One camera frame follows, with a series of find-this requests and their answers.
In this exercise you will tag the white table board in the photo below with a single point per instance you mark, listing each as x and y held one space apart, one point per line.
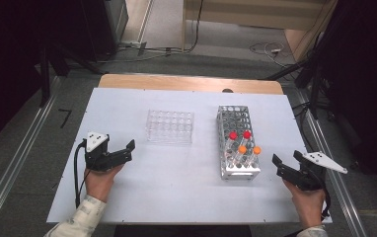
176 187

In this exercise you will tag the black metal stand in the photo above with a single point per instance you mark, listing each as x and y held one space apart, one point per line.
45 79
315 85

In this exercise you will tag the clear acrylic tube rack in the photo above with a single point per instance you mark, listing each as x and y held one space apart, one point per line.
170 126

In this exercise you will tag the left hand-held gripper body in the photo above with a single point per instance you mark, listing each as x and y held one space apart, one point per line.
95 141

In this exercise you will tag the person's left hand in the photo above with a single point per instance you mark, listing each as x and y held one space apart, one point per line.
99 184

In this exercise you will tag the wooden table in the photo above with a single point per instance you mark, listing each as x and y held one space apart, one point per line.
176 82

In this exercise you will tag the clear rack with tubes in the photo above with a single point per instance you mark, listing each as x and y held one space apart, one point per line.
234 115

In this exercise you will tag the metal floor rail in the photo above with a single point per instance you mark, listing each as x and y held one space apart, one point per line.
18 158
338 184

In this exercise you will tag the beige wooden furniture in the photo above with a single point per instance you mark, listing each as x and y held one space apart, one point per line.
242 13

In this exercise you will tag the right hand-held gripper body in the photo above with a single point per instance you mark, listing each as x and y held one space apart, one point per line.
321 163

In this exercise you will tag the grey cabinet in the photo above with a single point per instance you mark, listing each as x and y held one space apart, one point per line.
115 19

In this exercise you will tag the black curtain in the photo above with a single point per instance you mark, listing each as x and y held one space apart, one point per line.
367 82
5 65

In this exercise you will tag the person's right hand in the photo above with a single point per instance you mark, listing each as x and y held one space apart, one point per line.
306 204

